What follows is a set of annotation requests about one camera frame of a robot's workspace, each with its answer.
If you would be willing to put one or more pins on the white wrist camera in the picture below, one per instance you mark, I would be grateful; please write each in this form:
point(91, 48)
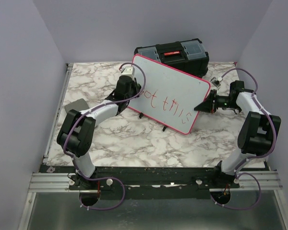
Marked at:
point(128, 71)
point(216, 81)

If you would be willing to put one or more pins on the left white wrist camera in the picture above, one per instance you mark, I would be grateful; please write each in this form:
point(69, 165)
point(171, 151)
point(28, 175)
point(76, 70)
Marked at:
point(128, 71)

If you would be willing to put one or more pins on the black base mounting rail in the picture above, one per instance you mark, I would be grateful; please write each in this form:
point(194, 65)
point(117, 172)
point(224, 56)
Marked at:
point(139, 183)

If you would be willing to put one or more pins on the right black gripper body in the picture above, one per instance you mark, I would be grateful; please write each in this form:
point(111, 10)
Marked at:
point(222, 101)

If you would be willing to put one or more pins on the aluminium extrusion frame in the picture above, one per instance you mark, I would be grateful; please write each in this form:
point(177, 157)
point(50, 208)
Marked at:
point(48, 182)

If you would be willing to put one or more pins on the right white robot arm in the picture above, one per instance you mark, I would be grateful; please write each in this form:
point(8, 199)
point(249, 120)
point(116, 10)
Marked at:
point(257, 137)

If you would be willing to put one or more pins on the black plastic toolbox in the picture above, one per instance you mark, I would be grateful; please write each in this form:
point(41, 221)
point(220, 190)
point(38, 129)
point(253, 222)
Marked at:
point(189, 56)

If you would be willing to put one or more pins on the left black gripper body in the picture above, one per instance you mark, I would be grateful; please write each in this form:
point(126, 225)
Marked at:
point(134, 90)

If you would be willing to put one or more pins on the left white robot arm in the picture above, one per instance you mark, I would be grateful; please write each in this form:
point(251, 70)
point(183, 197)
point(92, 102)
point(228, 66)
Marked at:
point(76, 133)

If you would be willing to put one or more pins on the grey sponge block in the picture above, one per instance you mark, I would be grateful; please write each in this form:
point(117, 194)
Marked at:
point(77, 105)

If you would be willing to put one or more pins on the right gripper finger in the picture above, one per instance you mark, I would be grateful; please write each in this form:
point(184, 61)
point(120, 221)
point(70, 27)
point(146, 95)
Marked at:
point(204, 108)
point(208, 100)

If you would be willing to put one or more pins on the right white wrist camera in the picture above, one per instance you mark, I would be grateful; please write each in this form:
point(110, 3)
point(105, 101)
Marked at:
point(216, 81)

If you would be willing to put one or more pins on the pink framed whiteboard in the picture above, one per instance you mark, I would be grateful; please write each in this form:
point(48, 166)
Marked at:
point(169, 95)

